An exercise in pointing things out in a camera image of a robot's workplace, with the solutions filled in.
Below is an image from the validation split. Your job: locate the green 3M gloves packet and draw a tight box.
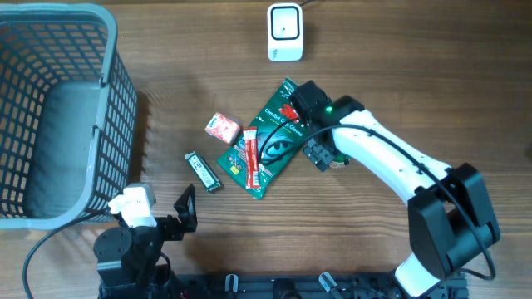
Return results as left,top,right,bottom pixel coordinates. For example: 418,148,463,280
217,77,308,199

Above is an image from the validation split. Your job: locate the red stick sachet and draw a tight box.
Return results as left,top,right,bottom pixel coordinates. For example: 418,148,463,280
243,126,260,189

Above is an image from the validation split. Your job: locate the red white small box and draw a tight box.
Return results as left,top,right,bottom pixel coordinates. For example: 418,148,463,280
204,113,240,145

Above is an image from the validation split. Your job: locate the green lidded jar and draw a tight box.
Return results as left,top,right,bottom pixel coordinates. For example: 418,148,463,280
329,154,351,169

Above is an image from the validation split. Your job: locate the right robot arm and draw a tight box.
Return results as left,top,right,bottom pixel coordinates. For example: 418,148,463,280
289,81,500,298

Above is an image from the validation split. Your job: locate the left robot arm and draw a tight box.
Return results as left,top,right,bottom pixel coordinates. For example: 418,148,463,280
93,183,198,298

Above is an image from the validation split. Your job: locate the grey plastic shopping basket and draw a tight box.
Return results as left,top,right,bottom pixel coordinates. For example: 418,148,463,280
1,3,138,230

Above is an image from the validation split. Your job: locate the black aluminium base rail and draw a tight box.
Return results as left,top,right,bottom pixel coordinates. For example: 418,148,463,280
98,272,470,299

